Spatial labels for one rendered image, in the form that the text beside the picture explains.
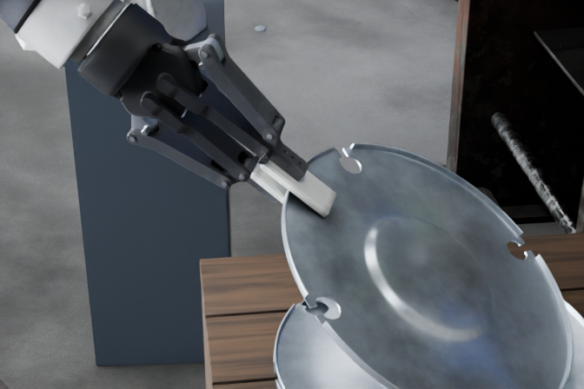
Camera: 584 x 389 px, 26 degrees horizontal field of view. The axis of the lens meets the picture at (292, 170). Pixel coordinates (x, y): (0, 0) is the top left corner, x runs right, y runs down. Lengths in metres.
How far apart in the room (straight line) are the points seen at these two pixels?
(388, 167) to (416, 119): 1.08
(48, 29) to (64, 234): 0.96
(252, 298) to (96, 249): 0.41
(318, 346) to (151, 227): 0.47
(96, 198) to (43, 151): 0.64
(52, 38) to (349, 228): 0.29
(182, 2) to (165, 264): 0.34
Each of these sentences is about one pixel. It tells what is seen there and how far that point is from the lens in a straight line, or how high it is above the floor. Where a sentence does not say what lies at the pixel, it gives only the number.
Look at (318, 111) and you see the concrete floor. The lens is 2.25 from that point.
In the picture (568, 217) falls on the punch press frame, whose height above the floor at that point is 0.18.
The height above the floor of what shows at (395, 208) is 0.47.
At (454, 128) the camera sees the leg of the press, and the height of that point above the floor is 0.15.
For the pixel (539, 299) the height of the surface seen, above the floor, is 0.39.
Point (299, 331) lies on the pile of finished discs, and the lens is 1.16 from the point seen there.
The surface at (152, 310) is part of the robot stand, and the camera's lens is 1.63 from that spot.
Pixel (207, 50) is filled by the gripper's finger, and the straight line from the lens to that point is 1.01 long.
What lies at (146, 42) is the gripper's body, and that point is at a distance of 1.02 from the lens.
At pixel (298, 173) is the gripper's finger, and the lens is 1.05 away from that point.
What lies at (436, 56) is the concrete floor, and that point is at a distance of 2.46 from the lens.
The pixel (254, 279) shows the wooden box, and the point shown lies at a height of 0.35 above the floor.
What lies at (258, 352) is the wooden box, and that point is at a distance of 1.15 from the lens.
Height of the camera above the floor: 1.09
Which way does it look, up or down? 32 degrees down
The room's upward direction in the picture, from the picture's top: straight up
